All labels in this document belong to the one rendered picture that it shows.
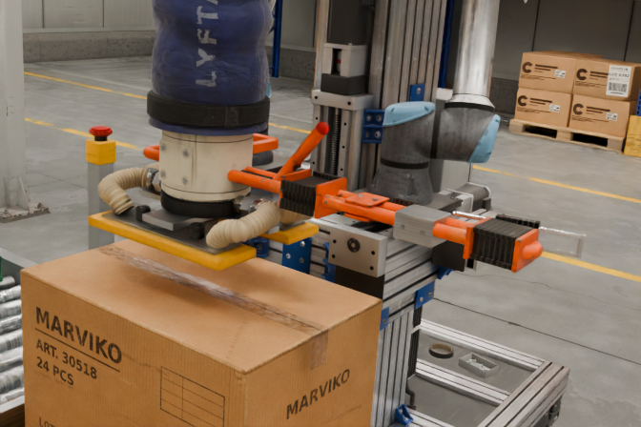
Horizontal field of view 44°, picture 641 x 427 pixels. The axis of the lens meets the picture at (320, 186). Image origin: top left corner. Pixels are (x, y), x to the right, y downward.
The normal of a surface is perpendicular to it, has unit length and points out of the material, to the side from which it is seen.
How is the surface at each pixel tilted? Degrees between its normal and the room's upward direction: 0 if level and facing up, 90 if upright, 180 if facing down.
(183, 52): 74
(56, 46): 90
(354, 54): 90
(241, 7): 69
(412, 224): 90
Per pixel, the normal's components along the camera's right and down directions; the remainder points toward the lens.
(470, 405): 0.07, -0.96
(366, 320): 0.80, 0.21
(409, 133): -0.17, 0.24
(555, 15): -0.58, 0.18
